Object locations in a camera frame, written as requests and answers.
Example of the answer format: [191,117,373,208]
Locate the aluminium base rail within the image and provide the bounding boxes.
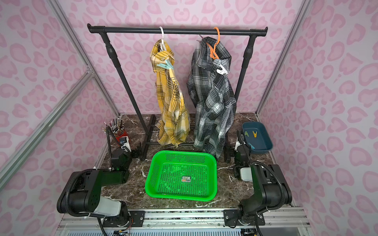
[55,207,314,236]

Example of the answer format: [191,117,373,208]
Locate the green plastic basket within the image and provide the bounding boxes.
[145,150,218,202]

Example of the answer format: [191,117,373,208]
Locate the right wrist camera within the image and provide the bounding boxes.
[234,141,241,151]

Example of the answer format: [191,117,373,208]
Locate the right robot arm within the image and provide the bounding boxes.
[233,141,292,225]

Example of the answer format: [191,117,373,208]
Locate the black clothes rack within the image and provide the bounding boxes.
[87,23,268,161]

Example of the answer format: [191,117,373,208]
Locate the white clothespin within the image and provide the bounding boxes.
[216,65,229,75]

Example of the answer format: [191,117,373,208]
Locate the dark teal plastic bin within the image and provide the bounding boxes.
[242,122,273,154]

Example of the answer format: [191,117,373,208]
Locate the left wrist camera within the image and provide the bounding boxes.
[120,137,131,153]

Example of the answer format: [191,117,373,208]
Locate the grey plaid shirt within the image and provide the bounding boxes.
[187,37,237,158]

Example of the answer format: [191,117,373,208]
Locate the yellow plaid shirt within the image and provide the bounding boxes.
[150,40,190,146]

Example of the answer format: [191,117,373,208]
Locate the orange plastic hanger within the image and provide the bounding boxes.
[206,27,220,60]

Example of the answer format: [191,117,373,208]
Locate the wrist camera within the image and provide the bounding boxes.
[120,137,131,153]
[234,141,241,151]

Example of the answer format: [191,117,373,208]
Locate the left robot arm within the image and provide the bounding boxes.
[57,148,132,227]

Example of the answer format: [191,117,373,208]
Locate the white plastic hanger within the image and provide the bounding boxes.
[159,27,167,51]

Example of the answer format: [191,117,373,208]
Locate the red pen cup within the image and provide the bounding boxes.
[103,118,129,145]

